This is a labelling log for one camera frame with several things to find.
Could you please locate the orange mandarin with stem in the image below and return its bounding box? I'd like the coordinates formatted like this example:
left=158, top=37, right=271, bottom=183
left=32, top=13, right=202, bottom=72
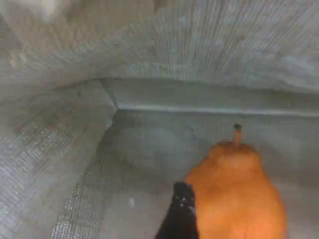
left=184, top=123, right=287, bottom=239

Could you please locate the brown jute tote bag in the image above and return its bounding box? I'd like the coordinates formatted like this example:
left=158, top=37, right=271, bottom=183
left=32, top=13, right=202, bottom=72
left=0, top=0, right=319, bottom=239

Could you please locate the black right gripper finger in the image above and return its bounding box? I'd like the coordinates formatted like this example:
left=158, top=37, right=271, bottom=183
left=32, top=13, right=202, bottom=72
left=154, top=181, right=200, bottom=239

